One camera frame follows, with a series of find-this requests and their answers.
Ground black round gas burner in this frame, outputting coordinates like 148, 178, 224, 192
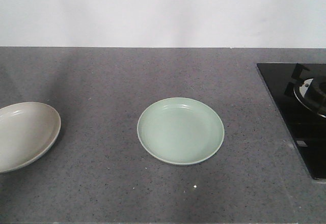
284, 64, 325, 118

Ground beige round plate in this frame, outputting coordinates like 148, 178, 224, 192
1, 102, 61, 173

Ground black glass gas stove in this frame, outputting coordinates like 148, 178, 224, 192
257, 63, 325, 181

